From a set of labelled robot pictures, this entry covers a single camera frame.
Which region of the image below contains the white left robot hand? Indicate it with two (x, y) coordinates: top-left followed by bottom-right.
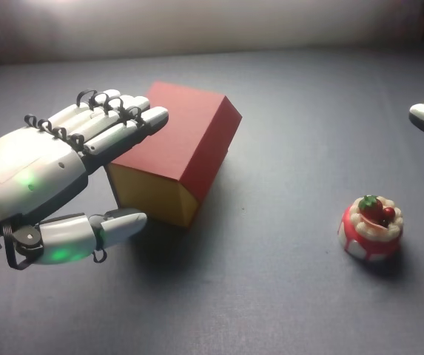
(0, 88), (170, 271)

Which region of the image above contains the toy strawberry cake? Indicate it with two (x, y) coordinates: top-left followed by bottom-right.
(336, 194), (405, 263)

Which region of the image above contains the red box with yellow inside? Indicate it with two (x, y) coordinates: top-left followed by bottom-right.
(104, 81), (243, 234)

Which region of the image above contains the grey table cloth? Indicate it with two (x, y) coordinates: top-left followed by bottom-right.
(0, 43), (424, 355)

